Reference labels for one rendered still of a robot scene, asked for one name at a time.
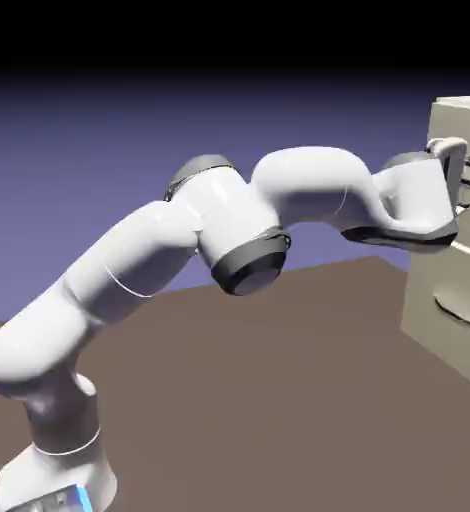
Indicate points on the beige cabinet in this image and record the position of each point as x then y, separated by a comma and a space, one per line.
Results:
431, 280

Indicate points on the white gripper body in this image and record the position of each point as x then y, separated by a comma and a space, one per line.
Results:
453, 180

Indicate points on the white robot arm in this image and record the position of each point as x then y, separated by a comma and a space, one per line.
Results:
235, 216

